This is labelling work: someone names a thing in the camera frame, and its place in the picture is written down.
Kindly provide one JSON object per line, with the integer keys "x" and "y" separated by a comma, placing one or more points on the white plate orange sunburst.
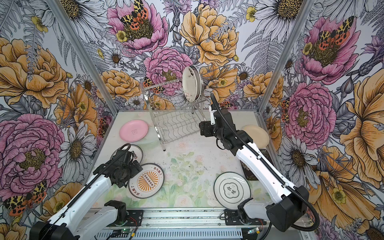
{"x": 147, "y": 182}

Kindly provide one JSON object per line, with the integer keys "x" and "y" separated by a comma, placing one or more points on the white plate red characters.
{"x": 135, "y": 153}

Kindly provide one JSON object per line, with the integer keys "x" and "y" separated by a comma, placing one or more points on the pink round plate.
{"x": 134, "y": 131}

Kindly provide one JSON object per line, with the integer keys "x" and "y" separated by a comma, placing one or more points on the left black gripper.
{"x": 119, "y": 182}

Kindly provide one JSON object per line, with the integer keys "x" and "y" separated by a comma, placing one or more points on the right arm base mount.
{"x": 237, "y": 218}

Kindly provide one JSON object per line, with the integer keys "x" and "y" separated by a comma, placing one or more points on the chrome two-tier dish rack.
{"x": 173, "y": 116}

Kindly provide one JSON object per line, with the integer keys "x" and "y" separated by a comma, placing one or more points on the green circuit board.
{"x": 124, "y": 233}

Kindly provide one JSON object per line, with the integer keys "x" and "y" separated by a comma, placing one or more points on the white plate green red rim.
{"x": 200, "y": 85}

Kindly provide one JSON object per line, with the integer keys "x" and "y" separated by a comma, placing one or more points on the dark square floral plate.
{"x": 248, "y": 173}

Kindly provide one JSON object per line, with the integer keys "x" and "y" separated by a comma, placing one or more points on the cream plate floral pattern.
{"x": 189, "y": 82}

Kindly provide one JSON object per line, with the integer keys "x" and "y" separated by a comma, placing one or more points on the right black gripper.
{"x": 205, "y": 127}

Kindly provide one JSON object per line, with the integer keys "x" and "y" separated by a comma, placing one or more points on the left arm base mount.
{"x": 132, "y": 218}

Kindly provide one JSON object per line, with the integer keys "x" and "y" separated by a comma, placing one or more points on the white plate black emblem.
{"x": 231, "y": 189}

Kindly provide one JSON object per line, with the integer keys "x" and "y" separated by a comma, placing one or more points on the beige round plate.
{"x": 259, "y": 135}

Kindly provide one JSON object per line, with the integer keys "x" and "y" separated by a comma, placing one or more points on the aluminium front rail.
{"x": 194, "y": 224}

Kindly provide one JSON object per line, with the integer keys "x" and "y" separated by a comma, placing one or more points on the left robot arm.
{"x": 68, "y": 223}

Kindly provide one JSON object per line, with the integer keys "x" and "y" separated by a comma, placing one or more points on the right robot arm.
{"x": 289, "y": 203}

